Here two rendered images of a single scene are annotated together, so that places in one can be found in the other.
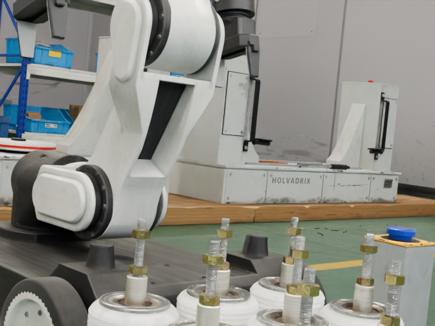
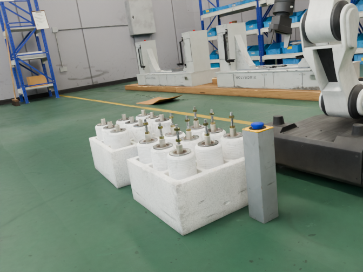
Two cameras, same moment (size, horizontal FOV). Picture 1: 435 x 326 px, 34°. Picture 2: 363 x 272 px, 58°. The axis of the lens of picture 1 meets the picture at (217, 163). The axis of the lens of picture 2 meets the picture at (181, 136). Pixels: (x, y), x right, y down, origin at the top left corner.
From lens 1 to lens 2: 158 cm
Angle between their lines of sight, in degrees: 99
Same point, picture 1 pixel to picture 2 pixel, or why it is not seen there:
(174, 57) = (315, 38)
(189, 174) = not seen: outside the picture
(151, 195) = (340, 99)
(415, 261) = (247, 137)
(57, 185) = not seen: hidden behind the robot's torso
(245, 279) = (323, 142)
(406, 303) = (246, 153)
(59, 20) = (269, 37)
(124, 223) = (333, 110)
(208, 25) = (325, 19)
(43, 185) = not seen: hidden behind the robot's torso
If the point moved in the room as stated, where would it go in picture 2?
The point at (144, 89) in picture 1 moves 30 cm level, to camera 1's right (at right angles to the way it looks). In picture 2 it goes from (306, 54) to (327, 58)
